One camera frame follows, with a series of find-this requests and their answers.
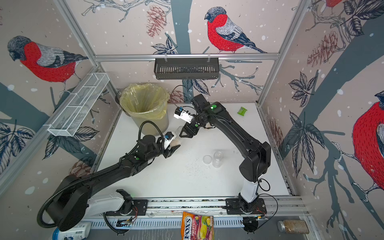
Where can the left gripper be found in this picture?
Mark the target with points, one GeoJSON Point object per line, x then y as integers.
{"type": "Point", "coordinates": [168, 153]}

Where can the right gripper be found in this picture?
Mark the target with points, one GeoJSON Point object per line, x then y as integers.
{"type": "Point", "coordinates": [187, 130]}

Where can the clear jar lid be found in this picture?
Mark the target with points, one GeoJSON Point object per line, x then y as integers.
{"type": "Point", "coordinates": [207, 159]}

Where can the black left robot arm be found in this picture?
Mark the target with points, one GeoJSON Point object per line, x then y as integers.
{"type": "Point", "coordinates": [69, 203]}

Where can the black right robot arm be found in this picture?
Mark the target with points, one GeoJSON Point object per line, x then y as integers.
{"type": "Point", "coordinates": [257, 155]}

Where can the bin with yellow bag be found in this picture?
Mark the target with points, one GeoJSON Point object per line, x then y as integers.
{"type": "Point", "coordinates": [147, 102]}

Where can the green snack packet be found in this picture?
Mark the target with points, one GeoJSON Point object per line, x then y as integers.
{"type": "Point", "coordinates": [242, 111]}

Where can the black hanging basket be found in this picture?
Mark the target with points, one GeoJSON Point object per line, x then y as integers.
{"type": "Point", "coordinates": [187, 69]}

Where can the Fox's candy bag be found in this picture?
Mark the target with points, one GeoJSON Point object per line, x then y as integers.
{"type": "Point", "coordinates": [197, 227]}

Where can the white blue-lid container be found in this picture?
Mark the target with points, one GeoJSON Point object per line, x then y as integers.
{"type": "Point", "coordinates": [79, 232]}

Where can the grain-filled jar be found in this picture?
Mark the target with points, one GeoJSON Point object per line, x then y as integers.
{"type": "Point", "coordinates": [293, 227]}

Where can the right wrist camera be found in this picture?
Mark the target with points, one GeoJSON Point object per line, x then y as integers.
{"type": "Point", "coordinates": [192, 109]}

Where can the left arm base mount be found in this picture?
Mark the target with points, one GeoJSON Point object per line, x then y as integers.
{"type": "Point", "coordinates": [127, 205]}

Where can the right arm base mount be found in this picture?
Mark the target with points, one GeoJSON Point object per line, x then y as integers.
{"type": "Point", "coordinates": [239, 206]}

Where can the white wire shelf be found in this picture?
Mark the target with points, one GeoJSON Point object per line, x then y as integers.
{"type": "Point", "coordinates": [81, 102]}

